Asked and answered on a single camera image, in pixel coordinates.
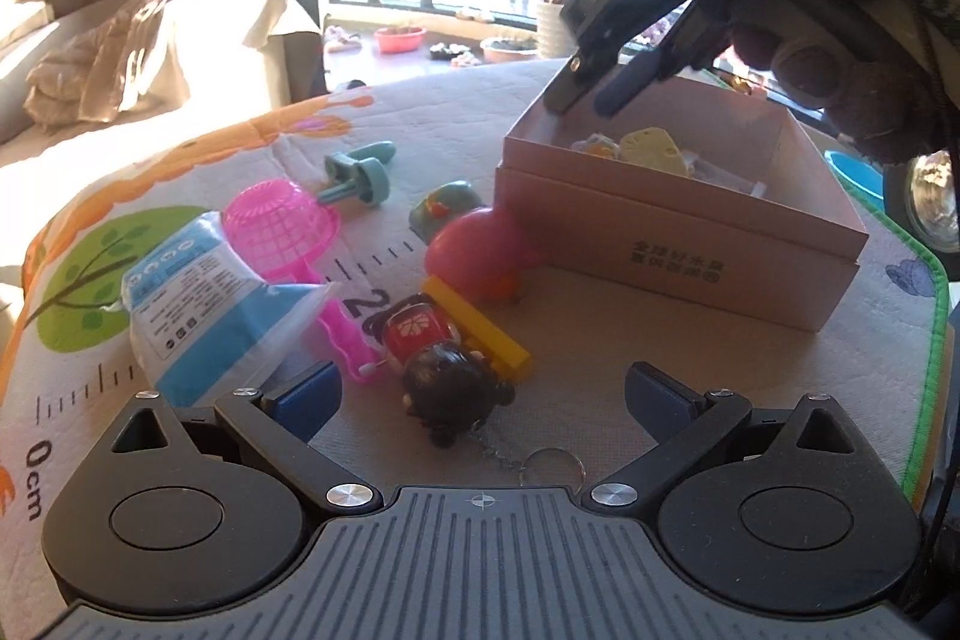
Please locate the blue basin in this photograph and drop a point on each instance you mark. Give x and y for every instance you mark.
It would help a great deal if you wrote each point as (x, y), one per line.
(855, 179)

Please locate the small items on sill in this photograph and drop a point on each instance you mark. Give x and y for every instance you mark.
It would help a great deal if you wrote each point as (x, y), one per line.
(474, 15)

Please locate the tan bowl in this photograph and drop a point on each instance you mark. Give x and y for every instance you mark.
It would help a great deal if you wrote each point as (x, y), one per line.
(506, 51)

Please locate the teal plastic toy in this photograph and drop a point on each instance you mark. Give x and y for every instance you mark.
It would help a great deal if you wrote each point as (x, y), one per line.
(367, 179)

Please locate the brown garment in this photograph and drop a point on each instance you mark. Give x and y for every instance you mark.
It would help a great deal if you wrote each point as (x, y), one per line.
(112, 55)

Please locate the pink round toy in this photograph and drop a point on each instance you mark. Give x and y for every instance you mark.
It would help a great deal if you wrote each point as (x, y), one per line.
(480, 250)

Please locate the blue face mask packet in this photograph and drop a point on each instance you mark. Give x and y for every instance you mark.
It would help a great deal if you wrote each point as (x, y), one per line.
(195, 310)

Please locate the yellow cheese toy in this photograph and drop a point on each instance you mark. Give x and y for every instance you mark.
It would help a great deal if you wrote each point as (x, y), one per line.
(652, 149)

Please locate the green toy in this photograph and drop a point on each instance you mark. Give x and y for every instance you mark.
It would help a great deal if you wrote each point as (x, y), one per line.
(442, 205)

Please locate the pair of dark slippers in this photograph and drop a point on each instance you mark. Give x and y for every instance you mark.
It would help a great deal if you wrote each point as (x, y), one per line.
(444, 51)

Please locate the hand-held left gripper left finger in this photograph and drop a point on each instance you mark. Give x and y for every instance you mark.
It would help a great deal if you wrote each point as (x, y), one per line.
(304, 396)

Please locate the pink plastic toy net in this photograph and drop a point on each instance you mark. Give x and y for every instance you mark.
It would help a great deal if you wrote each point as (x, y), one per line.
(277, 227)

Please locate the small orange white toy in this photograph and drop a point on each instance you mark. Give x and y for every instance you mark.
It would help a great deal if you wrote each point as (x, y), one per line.
(600, 145)

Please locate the pair of pink slippers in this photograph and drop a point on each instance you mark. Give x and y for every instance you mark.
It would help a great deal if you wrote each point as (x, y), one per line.
(466, 60)
(341, 39)

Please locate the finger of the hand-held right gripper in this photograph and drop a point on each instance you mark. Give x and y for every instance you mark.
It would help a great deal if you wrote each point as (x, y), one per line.
(570, 85)
(626, 85)

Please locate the clear plastic piece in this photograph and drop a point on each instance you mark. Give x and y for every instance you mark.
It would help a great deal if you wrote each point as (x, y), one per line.
(724, 175)

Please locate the red basin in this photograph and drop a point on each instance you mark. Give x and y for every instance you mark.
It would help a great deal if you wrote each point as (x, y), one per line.
(400, 40)

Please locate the black and white slippers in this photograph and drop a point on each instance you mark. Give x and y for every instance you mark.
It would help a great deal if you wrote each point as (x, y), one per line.
(351, 86)

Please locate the white plant pot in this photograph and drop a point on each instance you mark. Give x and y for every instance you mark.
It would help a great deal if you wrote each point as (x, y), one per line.
(551, 33)

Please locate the printed play mat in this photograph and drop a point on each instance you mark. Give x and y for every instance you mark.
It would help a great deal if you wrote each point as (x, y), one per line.
(585, 370)

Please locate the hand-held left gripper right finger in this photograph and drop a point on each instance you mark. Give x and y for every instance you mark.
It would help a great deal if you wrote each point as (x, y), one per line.
(664, 400)

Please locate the beige sofa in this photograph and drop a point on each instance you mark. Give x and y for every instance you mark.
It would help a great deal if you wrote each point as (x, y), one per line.
(90, 153)

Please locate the yellow plastic block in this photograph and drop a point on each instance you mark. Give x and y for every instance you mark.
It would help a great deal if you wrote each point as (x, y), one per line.
(502, 347)

